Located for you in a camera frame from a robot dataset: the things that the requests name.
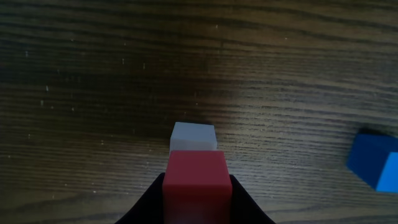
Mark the blue cube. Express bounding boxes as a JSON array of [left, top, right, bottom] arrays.
[[346, 133, 398, 194]]

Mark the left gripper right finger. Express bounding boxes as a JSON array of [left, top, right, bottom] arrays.
[[229, 174, 277, 224]]

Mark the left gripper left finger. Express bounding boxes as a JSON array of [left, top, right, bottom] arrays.
[[114, 172, 165, 224]]

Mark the orange cube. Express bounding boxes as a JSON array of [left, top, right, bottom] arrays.
[[162, 150, 233, 224]]

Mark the white cube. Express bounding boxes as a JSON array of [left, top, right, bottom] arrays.
[[169, 121, 218, 154]]

